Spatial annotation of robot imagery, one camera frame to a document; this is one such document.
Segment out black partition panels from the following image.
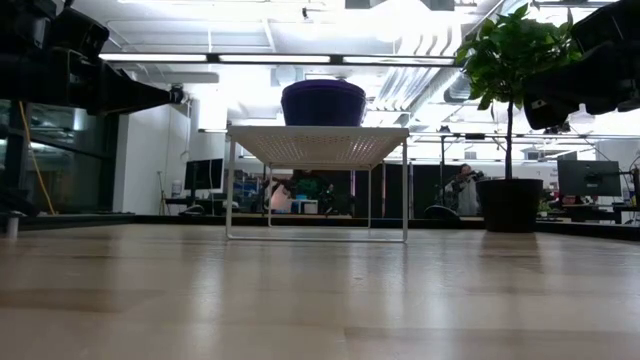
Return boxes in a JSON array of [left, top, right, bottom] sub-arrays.
[[339, 163, 469, 220]]

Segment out black office chair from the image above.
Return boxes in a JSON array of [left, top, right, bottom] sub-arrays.
[[422, 203, 462, 221]]

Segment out small white post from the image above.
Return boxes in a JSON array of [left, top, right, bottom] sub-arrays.
[[3, 209, 25, 239]]

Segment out small white table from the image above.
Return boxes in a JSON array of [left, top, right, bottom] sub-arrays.
[[289, 198, 320, 215]]

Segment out long ceiling light fixture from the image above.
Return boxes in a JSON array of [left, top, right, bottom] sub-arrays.
[[97, 51, 457, 69]]

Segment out white perforated metal shelf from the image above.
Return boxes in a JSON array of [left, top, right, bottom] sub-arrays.
[[223, 124, 411, 245]]

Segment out grey monitor back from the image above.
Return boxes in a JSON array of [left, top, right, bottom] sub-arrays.
[[556, 159, 623, 198]]

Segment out green potted plant black pot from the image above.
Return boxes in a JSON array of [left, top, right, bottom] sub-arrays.
[[453, 2, 594, 234]]

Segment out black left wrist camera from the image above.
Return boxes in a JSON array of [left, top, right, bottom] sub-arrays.
[[47, 5, 111, 60]]

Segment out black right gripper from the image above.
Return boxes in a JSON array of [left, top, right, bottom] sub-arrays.
[[522, 39, 640, 131]]

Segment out person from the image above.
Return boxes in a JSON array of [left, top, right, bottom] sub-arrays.
[[446, 162, 485, 217], [269, 169, 337, 216]]

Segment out yellow cable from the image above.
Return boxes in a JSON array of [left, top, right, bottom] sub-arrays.
[[17, 101, 57, 216]]

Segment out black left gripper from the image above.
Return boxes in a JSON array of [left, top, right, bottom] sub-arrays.
[[0, 47, 185, 116]]

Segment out black aluminium table frame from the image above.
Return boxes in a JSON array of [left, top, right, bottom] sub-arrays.
[[19, 213, 640, 242]]

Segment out dark glass wall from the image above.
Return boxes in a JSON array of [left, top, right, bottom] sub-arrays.
[[0, 97, 125, 216]]

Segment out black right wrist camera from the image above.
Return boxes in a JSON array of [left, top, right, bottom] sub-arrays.
[[569, 0, 640, 54]]

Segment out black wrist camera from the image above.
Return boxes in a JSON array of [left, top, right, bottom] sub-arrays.
[[569, 0, 640, 54], [47, 5, 111, 60]]

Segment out black computer monitor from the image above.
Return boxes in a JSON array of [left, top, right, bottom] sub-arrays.
[[183, 158, 225, 191]]

